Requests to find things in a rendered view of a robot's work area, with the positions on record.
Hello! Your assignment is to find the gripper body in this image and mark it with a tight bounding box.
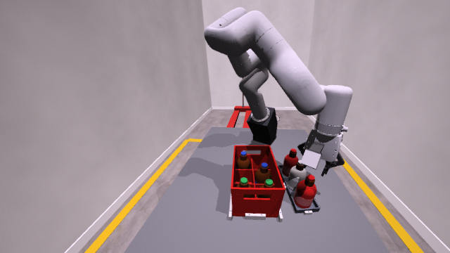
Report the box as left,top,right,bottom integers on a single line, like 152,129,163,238
304,126,343,162

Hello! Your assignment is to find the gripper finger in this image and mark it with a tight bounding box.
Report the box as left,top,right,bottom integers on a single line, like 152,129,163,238
298,142,306,155
321,153,345,176

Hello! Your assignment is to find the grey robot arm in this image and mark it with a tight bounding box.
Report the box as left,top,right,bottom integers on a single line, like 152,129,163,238
204,8,353,135

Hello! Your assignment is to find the white bottle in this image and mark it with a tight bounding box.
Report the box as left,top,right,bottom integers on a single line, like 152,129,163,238
287,160,307,191

